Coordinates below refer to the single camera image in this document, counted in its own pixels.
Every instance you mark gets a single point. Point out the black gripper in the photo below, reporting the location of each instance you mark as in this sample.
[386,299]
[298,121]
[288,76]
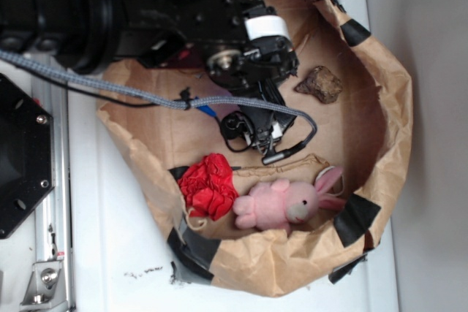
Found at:
[244,47]

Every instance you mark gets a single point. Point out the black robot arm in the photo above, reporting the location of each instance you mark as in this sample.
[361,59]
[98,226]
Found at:
[85,36]

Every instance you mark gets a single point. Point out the brown rock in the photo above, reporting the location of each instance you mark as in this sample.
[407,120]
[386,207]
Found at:
[321,83]

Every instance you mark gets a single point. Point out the red crumpled paper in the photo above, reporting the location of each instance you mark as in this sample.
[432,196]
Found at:
[207,187]

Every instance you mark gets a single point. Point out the pink plush bunny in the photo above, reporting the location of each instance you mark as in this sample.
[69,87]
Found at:
[282,203]

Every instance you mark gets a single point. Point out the white plastic bin lid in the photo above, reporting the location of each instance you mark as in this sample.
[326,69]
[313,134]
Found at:
[136,248]

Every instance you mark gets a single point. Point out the black octagonal mount plate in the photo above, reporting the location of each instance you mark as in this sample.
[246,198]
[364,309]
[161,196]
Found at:
[26,156]

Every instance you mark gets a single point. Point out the aluminium extrusion rail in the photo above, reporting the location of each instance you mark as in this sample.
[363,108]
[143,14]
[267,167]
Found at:
[52,217]

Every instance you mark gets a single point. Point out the metal corner bracket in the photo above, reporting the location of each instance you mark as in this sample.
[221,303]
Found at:
[46,290]

